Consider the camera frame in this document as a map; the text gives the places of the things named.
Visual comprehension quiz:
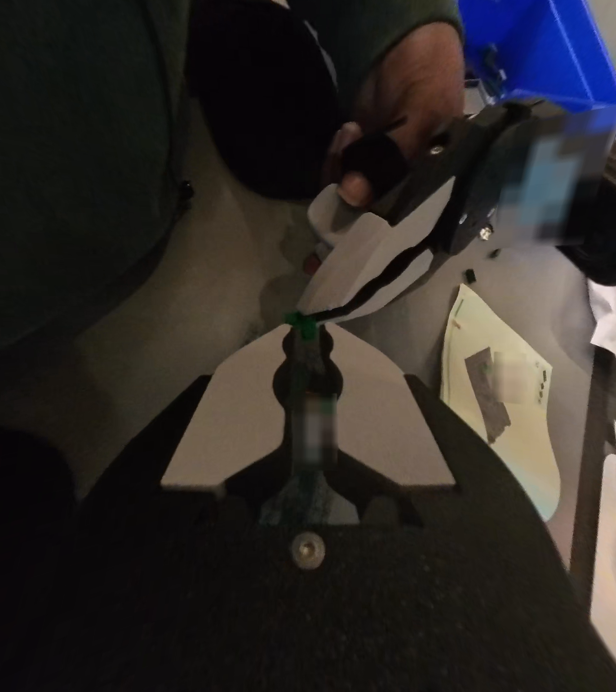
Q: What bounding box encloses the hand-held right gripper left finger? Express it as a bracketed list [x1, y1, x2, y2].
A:
[161, 326, 298, 491]

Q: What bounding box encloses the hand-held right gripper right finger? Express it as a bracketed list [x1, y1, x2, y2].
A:
[323, 323, 456, 488]

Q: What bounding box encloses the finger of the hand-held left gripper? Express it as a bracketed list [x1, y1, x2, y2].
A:
[298, 180, 453, 320]
[329, 253, 434, 325]

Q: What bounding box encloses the building instruction booklet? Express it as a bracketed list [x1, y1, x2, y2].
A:
[440, 284, 564, 524]

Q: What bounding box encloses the grey toy brick baseplate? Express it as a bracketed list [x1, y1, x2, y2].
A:
[258, 324, 360, 526]

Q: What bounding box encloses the person's left forearm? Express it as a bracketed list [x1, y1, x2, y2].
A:
[292, 0, 464, 103]

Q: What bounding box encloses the person's left hand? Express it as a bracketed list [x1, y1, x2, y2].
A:
[329, 24, 466, 206]

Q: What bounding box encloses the blue storage bin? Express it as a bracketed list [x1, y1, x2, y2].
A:
[458, 0, 616, 147]

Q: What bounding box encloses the person's dark green top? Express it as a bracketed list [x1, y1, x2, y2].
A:
[0, 0, 192, 363]

